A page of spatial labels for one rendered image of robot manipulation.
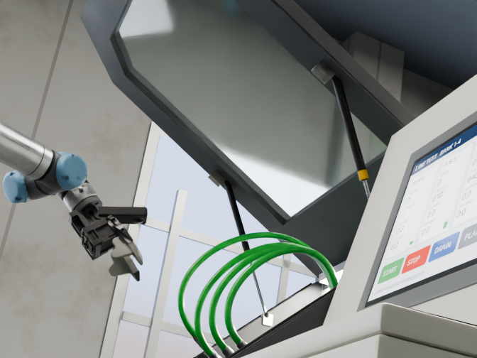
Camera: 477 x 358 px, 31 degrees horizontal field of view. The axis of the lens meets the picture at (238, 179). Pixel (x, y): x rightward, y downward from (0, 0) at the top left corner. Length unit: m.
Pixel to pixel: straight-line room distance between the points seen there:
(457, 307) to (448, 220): 0.18
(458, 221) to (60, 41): 2.81
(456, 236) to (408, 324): 0.45
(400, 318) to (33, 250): 2.80
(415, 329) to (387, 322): 0.03
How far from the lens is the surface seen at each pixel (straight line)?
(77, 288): 3.49
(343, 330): 0.83
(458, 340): 0.80
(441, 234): 1.26
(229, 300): 1.58
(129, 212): 1.98
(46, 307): 3.45
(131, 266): 1.98
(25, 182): 1.95
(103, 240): 1.93
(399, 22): 4.33
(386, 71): 4.42
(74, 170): 1.85
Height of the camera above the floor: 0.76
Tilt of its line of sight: 23 degrees up
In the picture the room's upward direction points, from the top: 10 degrees clockwise
